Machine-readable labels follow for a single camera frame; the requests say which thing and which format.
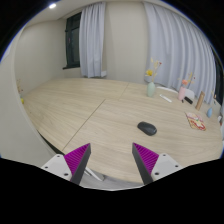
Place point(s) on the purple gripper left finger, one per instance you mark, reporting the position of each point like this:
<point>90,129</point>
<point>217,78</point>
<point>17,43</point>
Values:
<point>71,166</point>

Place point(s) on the pink vase with flowers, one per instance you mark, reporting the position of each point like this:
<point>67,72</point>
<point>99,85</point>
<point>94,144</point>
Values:
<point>184,91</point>

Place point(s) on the wooden upright block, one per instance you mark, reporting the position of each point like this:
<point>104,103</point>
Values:
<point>200,100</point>

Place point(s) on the white remote control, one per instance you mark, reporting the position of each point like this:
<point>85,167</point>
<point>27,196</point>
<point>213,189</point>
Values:
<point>165,98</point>

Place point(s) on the right grey curtain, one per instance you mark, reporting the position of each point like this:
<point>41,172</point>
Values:
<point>182,49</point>

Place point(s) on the grey curtain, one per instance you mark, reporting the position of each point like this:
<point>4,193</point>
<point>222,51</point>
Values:
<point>91,39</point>
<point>182,49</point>

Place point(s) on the black computer mouse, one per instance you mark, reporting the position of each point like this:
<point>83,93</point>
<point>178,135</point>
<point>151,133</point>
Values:
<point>147,128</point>

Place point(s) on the left grey curtain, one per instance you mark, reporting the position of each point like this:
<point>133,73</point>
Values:
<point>91,39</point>

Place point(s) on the black remote control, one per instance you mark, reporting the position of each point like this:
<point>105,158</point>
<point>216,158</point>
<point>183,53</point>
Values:
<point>188,100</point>

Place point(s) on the dark window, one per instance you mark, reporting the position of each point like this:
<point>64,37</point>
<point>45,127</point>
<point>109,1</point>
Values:
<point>72,41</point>

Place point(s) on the green vase with flowers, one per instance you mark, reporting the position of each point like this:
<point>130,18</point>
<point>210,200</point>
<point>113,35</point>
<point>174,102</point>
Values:
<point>152,73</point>

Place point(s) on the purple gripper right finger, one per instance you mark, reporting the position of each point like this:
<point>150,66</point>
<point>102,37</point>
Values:
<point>153,166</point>

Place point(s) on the blue egg-shaped object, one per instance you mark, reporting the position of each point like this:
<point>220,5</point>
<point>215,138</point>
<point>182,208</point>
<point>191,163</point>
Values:
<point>209,112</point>

